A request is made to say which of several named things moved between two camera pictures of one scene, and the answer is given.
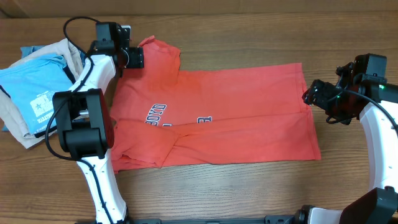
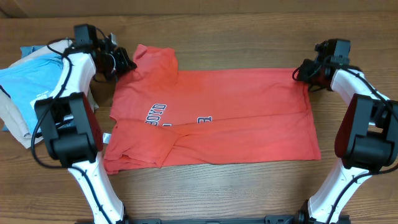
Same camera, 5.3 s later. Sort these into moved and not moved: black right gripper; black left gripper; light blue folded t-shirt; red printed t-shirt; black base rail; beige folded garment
Moved: black right gripper; black left gripper
Not moved: beige folded garment; light blue folded t-shirt; red printed t-shirt; black base rail
